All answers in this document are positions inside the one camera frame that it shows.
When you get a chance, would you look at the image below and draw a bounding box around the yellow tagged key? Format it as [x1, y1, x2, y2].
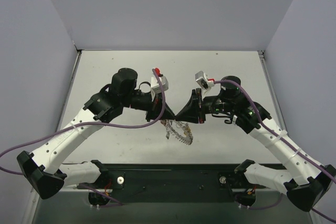
[184, 127, 191, 135]

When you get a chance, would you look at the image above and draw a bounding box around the silver round keyring disc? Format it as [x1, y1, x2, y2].
[160, 120, 193, 145]

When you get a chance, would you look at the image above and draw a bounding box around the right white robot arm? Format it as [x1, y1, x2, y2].
[175, 71, 335, 212]

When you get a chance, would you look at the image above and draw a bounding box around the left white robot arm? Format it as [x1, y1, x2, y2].
[17, 68, 174, 199]

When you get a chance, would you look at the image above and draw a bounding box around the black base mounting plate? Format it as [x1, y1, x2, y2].
[91, 164, 257, 205]

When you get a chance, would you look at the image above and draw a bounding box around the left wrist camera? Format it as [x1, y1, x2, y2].
[150, 67, 170, 95]

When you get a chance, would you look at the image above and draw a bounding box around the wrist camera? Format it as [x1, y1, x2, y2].
[150, 67, 170, 95]
[195, 71, 215, 90]

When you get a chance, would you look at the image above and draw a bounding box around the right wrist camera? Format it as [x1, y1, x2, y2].
[195, 71, 215, 90]

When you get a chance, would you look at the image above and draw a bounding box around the aluminium front rail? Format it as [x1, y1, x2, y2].
[32, 187, 40, 194]

